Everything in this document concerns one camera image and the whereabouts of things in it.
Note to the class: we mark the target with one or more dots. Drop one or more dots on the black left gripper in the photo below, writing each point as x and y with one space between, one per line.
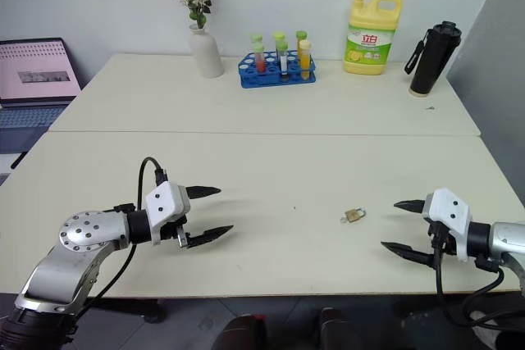
171 230

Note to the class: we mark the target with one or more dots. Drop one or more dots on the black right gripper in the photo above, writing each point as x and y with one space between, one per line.
442 236

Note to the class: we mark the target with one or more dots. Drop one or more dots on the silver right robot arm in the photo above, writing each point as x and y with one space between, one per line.
508 239

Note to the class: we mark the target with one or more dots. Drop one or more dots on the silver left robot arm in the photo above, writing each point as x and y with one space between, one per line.
82 232

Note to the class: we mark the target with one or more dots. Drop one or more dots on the small brass padlock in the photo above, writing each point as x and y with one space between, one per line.
354 216

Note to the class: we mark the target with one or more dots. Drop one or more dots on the dark rounded shape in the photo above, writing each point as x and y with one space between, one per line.
334 329
242 333

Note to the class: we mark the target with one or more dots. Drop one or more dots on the blue test tube rack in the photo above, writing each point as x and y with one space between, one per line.
254 78

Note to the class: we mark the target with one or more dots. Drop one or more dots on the white ceramic vase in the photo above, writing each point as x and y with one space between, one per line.
207 55

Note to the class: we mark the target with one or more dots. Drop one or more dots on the red liquid tube green cap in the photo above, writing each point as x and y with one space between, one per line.
259 59

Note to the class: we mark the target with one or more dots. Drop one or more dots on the white labelled tube green cap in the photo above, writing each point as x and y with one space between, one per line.
283 59

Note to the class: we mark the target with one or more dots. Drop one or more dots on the green capped test tube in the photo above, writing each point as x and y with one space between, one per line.
257 37
301 35
279 38

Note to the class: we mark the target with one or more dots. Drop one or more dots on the orange liquid tube cream cap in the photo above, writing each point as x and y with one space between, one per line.
305 59

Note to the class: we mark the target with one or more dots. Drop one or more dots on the yellow dish soap pump bottle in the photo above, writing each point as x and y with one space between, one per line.
369 42

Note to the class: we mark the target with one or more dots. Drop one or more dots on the black pen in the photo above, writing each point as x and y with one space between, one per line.
18 160

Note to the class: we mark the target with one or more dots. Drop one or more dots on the grey open laptop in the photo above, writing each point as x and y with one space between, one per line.
37 71

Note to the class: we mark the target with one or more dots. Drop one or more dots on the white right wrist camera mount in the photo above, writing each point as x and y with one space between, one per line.
448 206

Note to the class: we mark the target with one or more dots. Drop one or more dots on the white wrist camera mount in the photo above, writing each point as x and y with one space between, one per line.
448 206
162 202

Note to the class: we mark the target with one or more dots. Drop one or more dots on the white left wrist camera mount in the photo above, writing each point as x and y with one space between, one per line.
162 202

